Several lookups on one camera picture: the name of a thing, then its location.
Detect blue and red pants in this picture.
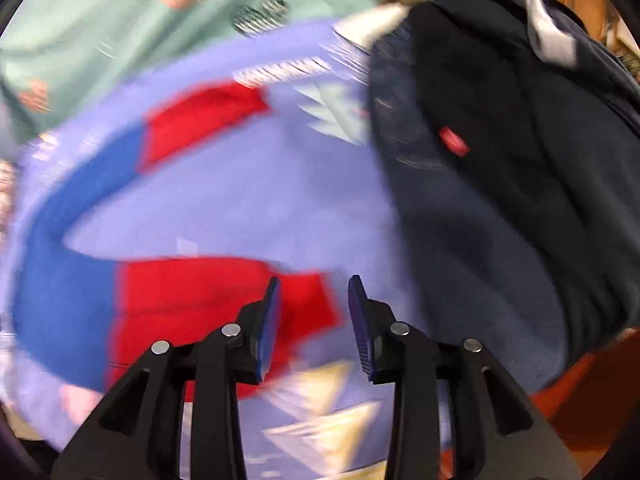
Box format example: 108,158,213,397
12,82,346,403

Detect green heart-print sheet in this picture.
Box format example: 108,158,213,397
0,0,386,146

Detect grey cloth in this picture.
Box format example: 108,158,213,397
435,0,581,68

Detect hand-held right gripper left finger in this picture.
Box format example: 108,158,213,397
52,276,282,480

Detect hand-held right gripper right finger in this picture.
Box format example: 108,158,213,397
347,275,581,480

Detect purple printed bedsheet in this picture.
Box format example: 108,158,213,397
0,17,566,480

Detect dark blue jeans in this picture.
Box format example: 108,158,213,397
367,0,640,376

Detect white pillow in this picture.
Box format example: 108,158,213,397
340,2,412,46

